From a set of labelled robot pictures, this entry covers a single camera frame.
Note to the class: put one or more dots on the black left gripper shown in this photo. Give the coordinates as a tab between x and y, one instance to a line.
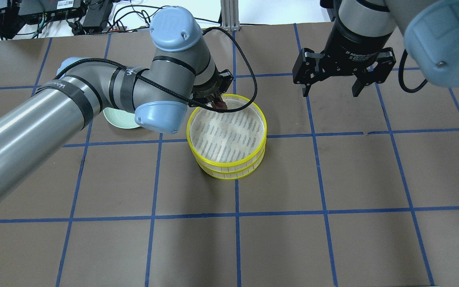
208	93

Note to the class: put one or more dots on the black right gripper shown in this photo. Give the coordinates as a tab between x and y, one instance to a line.
353	46

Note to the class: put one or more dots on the brown steamed bun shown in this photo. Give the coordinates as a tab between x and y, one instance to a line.
220	104

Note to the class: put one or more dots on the yellow steamer layer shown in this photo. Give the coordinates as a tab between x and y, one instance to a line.
232	172
227	139

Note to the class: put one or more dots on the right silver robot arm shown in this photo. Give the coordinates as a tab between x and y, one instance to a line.
430	30

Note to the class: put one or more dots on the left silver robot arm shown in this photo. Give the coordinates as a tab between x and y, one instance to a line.
183	74

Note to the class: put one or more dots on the light green plate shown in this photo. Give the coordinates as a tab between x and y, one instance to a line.
120	118

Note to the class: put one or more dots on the aluminium frame post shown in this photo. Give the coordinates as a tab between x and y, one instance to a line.
230	15

